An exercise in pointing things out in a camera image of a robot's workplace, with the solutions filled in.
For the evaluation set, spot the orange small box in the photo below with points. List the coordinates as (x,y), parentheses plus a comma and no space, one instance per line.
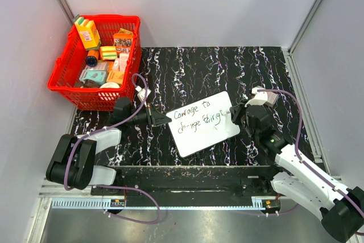
(115,77)

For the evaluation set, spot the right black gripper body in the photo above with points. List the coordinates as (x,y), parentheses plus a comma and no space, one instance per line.
(240,118)

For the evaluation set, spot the pink white box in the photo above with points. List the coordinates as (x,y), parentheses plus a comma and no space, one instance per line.
(120,63)

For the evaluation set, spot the grey whiteboard eraser block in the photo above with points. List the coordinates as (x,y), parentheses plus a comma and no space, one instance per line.
(272,98)

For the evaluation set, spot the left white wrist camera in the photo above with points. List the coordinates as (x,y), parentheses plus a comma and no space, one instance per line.
(142,93)

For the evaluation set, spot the orange can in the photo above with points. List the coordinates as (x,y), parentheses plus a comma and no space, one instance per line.
(92,58)

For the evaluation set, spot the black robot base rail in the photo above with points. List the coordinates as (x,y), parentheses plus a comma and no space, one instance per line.
(192,186)

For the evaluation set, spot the yellow green sponge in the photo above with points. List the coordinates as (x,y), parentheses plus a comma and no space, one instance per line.
(108,53)

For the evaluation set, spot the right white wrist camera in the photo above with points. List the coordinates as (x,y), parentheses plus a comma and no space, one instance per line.
(260,97)

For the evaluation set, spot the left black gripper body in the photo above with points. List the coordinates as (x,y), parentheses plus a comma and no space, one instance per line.
(143,115)

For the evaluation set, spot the yellow juice carton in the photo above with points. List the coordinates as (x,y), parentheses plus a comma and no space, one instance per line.
(88,33)

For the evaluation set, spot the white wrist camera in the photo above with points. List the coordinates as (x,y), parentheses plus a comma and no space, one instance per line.
(142,93)
(260,97)

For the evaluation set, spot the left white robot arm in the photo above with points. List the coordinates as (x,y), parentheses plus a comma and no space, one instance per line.
(73,162)

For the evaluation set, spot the teal product box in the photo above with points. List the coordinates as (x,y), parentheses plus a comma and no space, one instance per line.
(97,76)

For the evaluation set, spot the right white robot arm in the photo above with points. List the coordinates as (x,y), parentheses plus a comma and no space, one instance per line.
(338,207)

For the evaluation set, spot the white round lid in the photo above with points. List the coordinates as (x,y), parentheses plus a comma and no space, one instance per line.
(110,85)

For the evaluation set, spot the orange snack box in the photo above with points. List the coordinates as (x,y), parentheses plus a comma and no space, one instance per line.
(123,38)

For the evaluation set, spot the white rectangular whiteboard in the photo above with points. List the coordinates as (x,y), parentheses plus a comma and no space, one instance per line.
(200,125)

